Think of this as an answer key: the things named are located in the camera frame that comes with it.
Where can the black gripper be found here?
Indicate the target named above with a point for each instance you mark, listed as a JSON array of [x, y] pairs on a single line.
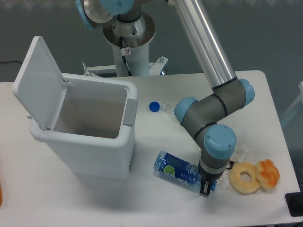
[[207, 180]]

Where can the blue label plastic bottle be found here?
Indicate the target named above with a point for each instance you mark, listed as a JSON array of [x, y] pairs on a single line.
[[178, 171]]

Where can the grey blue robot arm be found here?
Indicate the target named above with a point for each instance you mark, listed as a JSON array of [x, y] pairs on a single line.
[[230, 94]]

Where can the clear green label bottle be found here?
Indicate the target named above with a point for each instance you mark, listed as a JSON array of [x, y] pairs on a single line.
[[168, 109]]

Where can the blue bottle cap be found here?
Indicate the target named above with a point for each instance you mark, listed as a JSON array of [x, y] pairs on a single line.
[[154, 106]]

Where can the crumpled white tissue lower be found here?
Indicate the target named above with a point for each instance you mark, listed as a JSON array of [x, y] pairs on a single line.
[[223, 183]]

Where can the crumpled white tissue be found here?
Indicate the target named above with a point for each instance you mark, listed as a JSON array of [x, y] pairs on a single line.
[[223, 183], [240, 153]]

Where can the crumpled white tissue middle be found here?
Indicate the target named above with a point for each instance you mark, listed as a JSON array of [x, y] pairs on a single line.
[[240, 153]]

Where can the orange glazed pastry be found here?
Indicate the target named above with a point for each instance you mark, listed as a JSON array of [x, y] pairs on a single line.
[[267, 174]]

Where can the black device at edge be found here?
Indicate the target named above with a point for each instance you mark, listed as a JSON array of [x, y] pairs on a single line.
[[294, 202]]

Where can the white trash bin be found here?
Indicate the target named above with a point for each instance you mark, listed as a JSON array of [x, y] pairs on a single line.
[[94, 133]]

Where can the white trash bin lid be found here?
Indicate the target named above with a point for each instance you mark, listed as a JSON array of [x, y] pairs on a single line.
[[40, 86]]

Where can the orange object at left edge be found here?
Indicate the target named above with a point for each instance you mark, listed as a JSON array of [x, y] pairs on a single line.
[[1, 196]]

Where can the plain ring donut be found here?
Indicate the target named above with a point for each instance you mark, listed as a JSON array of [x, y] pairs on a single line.
[[243, 178]]

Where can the white frame at right edge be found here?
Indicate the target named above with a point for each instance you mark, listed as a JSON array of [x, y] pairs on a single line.
[[294, 108]]

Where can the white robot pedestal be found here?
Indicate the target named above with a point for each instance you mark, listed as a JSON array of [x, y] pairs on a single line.
[[130, 41]]

